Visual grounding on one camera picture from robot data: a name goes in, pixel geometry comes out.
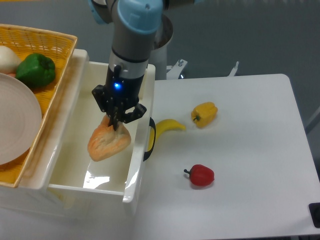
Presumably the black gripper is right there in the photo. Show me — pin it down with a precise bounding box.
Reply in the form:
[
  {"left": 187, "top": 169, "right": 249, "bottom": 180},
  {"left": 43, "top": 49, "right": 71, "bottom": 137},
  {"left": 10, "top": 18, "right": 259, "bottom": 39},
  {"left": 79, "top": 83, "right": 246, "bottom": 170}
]
[{"left": 91, "top": 64, "right": 147, "bottom": 131}]

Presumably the orange triangle bread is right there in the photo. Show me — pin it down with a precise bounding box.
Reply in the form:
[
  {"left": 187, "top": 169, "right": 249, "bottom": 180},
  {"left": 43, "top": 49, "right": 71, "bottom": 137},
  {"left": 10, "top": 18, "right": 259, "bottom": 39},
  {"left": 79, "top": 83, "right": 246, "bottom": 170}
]
[{"left": 87, "top": 115, "right": 131, "bottom": 162}]

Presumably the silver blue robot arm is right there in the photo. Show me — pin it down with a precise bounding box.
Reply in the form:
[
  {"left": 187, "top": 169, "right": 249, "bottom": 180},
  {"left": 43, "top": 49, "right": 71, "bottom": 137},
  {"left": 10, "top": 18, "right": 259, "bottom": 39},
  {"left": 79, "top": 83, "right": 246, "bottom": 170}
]
[{"left": 88, "top": 0, "right": 197, "bottom": 130}]

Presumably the open white drawer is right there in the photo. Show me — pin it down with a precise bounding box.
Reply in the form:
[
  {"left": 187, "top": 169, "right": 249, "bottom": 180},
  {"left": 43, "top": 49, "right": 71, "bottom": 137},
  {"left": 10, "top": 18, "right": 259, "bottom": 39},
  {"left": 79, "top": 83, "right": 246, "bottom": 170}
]
[{"left": 47, "top": 61, "right": 156, "bottom": 204}]

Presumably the white drawer cabinet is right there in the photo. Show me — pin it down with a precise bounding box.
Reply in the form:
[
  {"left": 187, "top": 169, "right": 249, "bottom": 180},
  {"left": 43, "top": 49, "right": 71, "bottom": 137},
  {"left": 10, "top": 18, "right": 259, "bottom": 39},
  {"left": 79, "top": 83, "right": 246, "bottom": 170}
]
[{"left": 0, "top": 49, "right": 139, "bottom": 217}]

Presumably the yellow banana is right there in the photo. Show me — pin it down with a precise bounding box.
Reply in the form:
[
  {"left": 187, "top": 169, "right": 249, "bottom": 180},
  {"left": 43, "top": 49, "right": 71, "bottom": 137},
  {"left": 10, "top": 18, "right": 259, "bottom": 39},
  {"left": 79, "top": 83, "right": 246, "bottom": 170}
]
[{"left": 148, "top": 119, "right": 186, "bottom": 147}]

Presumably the yellow woven basket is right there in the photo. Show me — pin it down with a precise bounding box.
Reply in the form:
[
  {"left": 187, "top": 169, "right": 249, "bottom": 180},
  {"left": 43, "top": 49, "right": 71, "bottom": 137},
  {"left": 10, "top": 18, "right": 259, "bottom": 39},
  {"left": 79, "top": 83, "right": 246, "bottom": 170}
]
[{"left": 0, "top": 24, "right": 78, "bottom": 188}]

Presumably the yellow bell pepper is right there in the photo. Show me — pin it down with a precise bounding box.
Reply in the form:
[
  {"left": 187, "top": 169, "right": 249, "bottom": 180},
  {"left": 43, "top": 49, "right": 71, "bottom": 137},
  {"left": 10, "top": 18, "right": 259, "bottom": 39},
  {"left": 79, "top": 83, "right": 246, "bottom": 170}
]
[{"left": 191, "top": 102, "right": 218, "bottom": 128}]

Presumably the green bell pepper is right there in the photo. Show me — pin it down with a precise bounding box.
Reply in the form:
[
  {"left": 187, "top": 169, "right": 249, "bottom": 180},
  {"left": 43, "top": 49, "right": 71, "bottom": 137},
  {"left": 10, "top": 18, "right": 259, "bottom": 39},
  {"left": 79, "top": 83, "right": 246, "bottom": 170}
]
[{"left": 15, "top": 53, "right": 56, "bottom": 89}]

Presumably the pink ribbed plate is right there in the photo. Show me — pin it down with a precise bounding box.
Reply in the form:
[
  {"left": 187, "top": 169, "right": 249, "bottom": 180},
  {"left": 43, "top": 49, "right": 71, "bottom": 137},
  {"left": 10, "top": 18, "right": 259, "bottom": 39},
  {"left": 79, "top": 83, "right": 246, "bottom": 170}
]
[{"left": 0, "top": 73, "right": 42, "bottom": 164}]

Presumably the red bell pepper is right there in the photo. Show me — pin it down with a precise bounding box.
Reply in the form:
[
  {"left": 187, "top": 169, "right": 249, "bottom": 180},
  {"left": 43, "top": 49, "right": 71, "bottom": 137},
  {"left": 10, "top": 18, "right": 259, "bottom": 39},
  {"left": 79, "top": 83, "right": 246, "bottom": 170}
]
[{"left": 183, "top": 164, "right": 215, "bottom": 187}]

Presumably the white onion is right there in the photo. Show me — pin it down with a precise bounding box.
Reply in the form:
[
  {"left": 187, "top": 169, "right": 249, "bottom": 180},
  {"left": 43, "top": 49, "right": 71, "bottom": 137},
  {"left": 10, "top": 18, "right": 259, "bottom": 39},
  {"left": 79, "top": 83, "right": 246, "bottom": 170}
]
[{"left": 0, "top": 45, "right": 22, "bottom": 74}]

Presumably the black device at edge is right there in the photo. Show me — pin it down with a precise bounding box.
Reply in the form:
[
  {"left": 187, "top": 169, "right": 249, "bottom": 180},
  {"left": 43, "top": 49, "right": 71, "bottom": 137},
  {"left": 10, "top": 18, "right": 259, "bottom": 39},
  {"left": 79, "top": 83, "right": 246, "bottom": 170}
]
[{"left": 308, "top": 202, "right": 320, "bottom": 229}]

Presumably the black drawer handle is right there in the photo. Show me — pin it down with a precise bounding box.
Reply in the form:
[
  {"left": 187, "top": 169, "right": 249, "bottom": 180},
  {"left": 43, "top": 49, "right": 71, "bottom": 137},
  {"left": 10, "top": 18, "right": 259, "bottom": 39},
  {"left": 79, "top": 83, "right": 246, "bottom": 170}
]
[{"left": 143, "top": 117, "right": 157, "bottom": 162}]

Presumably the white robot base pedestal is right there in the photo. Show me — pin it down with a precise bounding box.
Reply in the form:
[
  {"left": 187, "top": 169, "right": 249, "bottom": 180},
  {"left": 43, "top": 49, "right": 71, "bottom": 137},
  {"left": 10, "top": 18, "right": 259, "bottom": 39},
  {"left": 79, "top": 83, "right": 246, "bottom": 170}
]
[{"left": 148, "top": 14, "right": 174, "bottom": 80}]

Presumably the white metal bracket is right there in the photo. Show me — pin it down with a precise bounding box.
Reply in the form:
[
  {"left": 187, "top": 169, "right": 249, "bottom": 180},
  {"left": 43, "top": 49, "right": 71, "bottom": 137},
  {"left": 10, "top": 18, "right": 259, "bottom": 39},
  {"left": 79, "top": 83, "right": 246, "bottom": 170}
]
[{"left": 166, "top": 59, "right": 188, "bottom": 80}]

